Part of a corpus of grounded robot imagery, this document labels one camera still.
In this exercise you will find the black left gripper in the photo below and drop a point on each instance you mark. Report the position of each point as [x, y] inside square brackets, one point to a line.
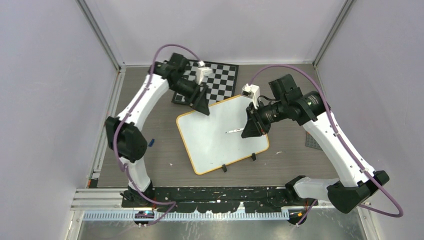
[201, 105]

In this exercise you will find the blue marker cap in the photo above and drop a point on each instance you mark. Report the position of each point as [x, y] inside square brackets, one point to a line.
[150, 144]

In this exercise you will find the white blue marker pen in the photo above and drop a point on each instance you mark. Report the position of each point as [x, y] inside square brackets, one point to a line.
[234, 131]

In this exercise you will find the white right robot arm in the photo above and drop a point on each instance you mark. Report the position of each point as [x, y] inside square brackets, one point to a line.
[354, 183]

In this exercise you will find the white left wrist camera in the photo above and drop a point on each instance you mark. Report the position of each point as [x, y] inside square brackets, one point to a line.
[202, 72]

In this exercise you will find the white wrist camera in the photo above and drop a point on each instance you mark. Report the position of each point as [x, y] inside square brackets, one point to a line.
[202, 72]
[252, 92]

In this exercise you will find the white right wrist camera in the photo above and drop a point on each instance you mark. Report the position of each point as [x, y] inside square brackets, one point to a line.
[252, 92]

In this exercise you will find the white toothed cable rail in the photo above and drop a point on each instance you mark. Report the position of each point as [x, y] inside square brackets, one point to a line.
[150, 215]

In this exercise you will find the black white chessboard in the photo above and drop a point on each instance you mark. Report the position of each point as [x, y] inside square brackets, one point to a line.
[221, 84]

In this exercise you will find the yellow framed whiteboard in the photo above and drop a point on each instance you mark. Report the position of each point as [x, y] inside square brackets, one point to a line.
[207, 145]

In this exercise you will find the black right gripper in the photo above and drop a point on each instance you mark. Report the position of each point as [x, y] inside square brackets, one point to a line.
[254, 127]

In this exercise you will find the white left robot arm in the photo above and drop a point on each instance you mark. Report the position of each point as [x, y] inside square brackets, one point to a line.
[124, 132]

